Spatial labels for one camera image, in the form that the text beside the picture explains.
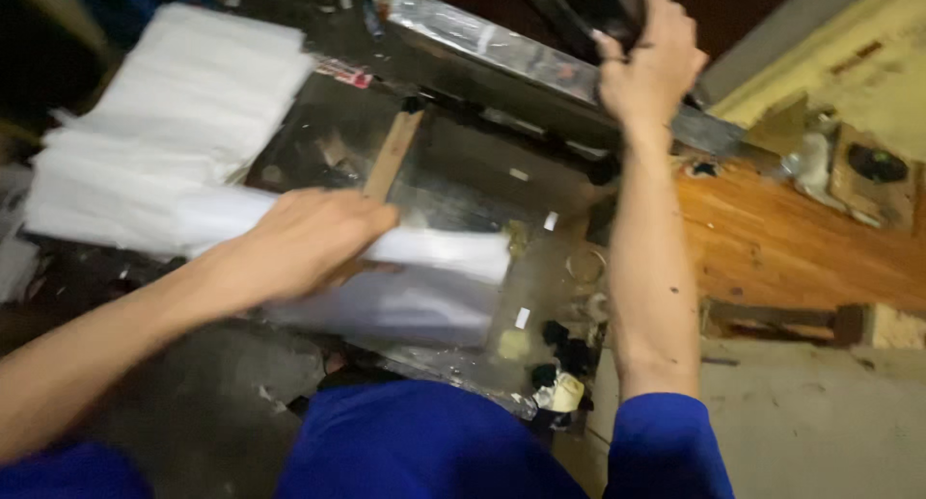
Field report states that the metal paper cutting machine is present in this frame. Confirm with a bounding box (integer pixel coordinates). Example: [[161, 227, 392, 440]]
[[245, 0, 748, 422]]

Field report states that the clear plastic bottle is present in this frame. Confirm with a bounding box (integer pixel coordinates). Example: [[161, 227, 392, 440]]
[[783, 130, 834, 198]]

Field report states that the metal ring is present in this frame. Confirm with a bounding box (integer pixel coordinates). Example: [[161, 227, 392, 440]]
[[564, 246, 609, 285]]

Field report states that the black lever handle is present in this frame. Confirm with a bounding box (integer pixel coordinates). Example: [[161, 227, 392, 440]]
[[512, 0, 649, 60]]

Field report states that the orange wooden bench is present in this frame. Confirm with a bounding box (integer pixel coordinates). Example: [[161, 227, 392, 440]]
[[676, 158, 926, 313]]

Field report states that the wooden box with black disc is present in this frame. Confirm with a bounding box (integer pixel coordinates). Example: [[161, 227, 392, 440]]
[[827, 123, 921, 230]]

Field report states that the pile of white sheets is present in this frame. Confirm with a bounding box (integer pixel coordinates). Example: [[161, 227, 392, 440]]
[[22, 3, 316, 260]]

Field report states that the person's right hand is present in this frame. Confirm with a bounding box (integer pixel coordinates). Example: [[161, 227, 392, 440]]
[[592, 0, 710, 126]]

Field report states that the wooden strip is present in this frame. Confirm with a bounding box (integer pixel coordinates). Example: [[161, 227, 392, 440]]
[[361, 110, 425, 203]]

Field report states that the person's left hand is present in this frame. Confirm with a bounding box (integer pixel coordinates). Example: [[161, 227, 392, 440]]
[[245, 187, 401, 306]]

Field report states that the crumpled tape wad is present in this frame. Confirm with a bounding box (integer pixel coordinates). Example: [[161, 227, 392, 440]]
[[531, 369, 587, 414]]

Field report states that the white paper stack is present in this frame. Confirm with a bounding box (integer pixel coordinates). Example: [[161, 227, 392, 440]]
[[174, 187, 512, 350]]

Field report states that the red and white sticker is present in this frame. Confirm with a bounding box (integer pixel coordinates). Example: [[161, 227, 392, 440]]
[[314, 55, 374, 90]]

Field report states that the blue shirt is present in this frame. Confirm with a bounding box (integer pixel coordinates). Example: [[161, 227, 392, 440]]
[[0, 379, 736, 499]]

